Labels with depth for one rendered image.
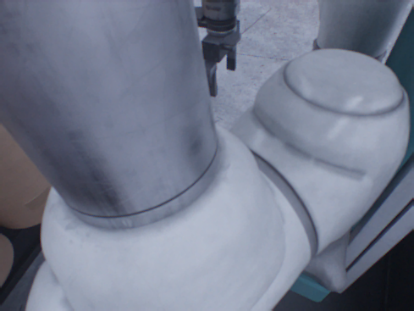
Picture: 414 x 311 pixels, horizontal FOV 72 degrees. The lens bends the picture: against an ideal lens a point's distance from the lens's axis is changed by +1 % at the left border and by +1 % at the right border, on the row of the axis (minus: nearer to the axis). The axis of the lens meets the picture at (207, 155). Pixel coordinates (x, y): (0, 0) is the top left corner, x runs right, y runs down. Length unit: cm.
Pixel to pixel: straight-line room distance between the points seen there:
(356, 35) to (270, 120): 47
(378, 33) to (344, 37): 6
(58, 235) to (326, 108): 21
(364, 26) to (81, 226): 64
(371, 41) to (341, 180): 50
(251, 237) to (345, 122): 13
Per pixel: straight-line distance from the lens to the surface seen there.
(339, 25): 71
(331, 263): 45
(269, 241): 21
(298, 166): 25
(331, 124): 25
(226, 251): 16
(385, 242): 62
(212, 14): 71
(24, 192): 113
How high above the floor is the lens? 115
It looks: 50 degrees down
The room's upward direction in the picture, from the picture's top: 5 degrees counter-clockwise
